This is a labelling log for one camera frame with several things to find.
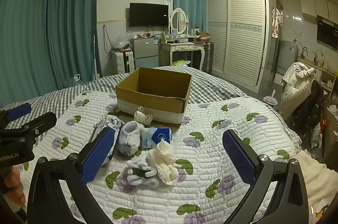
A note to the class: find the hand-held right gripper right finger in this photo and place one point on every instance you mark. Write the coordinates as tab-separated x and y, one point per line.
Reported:
237	158

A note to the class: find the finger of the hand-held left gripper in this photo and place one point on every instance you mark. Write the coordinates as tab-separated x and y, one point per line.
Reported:
39	121
18	111

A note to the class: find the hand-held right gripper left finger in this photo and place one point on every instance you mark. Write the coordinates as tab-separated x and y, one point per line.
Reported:
97	151

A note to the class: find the white packets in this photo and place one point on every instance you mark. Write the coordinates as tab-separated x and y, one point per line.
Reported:
113	123

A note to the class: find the white sock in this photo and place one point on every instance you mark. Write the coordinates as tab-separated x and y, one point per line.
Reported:
129	137

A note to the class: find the small dark green cloth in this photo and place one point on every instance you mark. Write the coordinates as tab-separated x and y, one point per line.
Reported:
139	172

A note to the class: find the white fluffy scrunchie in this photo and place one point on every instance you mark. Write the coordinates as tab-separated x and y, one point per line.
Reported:
137	181

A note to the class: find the small beige cloth bundle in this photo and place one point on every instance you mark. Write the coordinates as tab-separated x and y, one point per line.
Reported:
142	116

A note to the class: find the blue tissue pack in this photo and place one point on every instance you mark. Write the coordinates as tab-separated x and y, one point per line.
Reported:
158	135

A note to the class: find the cream cloth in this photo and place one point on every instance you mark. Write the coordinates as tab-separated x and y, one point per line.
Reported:
163	163

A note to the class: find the brown cardboard box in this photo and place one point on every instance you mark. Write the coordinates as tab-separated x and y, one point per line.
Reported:
148	105

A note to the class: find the person's right forearm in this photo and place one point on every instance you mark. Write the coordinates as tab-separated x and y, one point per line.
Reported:
319	181

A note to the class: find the person's left hand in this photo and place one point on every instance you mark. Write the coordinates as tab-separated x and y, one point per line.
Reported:
13	181

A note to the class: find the white floral quilt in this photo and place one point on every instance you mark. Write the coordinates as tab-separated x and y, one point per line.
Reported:
211	113

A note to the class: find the purple cup with straw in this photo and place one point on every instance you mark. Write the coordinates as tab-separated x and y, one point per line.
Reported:
269	101

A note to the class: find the dark floral garment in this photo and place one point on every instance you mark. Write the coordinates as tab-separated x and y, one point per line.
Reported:
309	108

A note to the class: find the white jacket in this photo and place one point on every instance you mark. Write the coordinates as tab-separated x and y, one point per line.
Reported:
295	86

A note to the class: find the white suitcase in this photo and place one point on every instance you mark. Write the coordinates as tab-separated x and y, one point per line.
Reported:
123	61

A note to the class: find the dark suitcase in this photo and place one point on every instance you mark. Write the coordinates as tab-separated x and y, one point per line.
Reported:
208	55

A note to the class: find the clear plastic bag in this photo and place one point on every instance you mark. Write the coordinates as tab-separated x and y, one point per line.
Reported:
121	43

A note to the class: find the small silver fridge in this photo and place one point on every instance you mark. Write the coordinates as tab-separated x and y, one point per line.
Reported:
145	51

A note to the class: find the yellow bag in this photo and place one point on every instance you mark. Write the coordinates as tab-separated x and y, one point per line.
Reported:
179	63

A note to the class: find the wooden shelf with bottles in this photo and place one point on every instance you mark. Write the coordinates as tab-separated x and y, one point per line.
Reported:
326	78

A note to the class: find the white dressing table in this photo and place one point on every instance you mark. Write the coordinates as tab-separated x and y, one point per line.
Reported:
182	47

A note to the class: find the white louvred wardrobe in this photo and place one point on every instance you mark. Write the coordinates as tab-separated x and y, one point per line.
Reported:
237	28

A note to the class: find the hanging pink white clothes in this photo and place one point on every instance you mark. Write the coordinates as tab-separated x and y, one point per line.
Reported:
276	22

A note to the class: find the white oval mirror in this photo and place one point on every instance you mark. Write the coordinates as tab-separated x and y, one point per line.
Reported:
178	18

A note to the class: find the black range hood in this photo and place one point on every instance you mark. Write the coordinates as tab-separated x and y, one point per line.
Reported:
327	32

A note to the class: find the black wall television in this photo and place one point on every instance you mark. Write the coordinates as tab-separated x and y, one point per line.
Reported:
148	15

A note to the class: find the white wall cabinets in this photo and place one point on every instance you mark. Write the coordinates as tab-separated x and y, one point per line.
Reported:
317	5

